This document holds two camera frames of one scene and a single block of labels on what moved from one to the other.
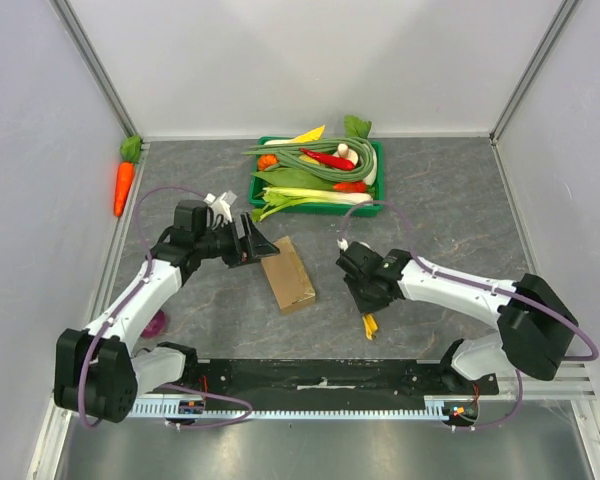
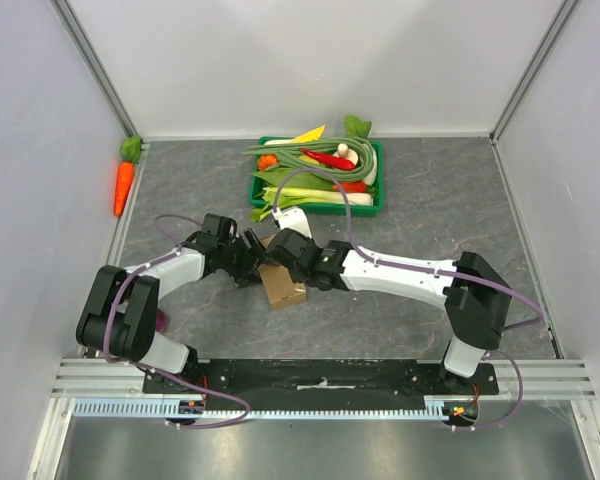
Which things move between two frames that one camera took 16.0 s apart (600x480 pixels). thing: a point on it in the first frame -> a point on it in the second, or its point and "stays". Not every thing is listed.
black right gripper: (366, 298) -> (277, 248)
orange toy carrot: (130, 150) stays
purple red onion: (156, 326) stays
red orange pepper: (350, 187) stays
